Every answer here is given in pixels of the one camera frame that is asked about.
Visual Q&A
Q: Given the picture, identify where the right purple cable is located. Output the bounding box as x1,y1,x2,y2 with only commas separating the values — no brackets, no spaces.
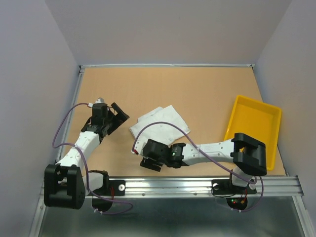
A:
132,121,264,213

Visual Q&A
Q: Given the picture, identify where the white long sleeve shirt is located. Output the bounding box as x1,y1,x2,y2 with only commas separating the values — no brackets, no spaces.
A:
129,105,191,145

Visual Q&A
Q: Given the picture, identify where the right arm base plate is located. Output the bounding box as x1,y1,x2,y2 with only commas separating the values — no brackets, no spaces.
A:
211,179,257,212

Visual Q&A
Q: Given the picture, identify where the aluminium mounting rail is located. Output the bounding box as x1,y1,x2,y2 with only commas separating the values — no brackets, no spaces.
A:
81,175,304,198

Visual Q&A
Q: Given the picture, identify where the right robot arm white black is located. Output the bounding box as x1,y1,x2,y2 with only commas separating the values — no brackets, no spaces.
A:
134,133,267,193

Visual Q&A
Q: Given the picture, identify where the purple cable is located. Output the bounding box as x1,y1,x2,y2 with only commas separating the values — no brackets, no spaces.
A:
52,102,134,215
132,121,264,213

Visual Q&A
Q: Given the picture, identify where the yellow plastic tray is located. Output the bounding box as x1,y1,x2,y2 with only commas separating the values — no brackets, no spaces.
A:
224,95,282,171

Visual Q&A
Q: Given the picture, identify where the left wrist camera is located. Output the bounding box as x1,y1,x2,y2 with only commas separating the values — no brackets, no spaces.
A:
87,97,105,108

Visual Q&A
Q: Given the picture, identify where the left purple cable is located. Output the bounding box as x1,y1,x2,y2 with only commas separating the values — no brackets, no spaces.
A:
52,102,134,215

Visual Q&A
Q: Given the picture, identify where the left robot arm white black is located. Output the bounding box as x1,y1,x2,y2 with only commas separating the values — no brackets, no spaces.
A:
44,98,129,213

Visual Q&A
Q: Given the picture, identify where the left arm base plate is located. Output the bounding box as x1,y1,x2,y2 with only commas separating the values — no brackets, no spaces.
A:
86,179,126,213

